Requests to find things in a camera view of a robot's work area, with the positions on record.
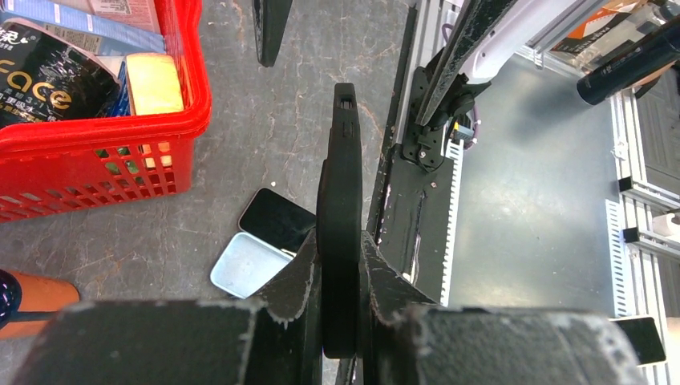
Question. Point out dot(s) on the white toothed cable rail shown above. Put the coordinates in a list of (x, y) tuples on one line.
[(454, 153)]

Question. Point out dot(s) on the blue box in basket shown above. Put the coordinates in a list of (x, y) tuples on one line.
[(92, 33)]

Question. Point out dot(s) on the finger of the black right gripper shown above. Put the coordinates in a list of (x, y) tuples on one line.
[(270, 19)]

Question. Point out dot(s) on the black phone from blue case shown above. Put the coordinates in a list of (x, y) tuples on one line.
[(277, 221)]

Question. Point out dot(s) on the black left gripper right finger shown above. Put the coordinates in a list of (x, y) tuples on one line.
[(406, 338)]

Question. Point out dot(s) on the phone outside the cell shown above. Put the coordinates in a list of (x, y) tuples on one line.
[(643, 335)]

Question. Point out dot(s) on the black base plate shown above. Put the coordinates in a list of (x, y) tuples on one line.
[(413, 222)]

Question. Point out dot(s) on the black packet in basket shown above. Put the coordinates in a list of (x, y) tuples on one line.
[(47, 79)]

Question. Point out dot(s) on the red plastic basket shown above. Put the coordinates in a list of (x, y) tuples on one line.
[(59, 167)]

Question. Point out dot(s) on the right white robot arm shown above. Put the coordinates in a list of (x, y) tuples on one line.
[(484, 36)]

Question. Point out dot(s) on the yellow sponge in basket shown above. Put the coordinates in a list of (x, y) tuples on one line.
[(153, 84)]

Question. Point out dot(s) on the orange label blue pump bottle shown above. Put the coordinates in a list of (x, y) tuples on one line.
[(28, 302)]

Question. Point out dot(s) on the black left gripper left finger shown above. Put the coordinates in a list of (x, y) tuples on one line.
[(273, 337)]

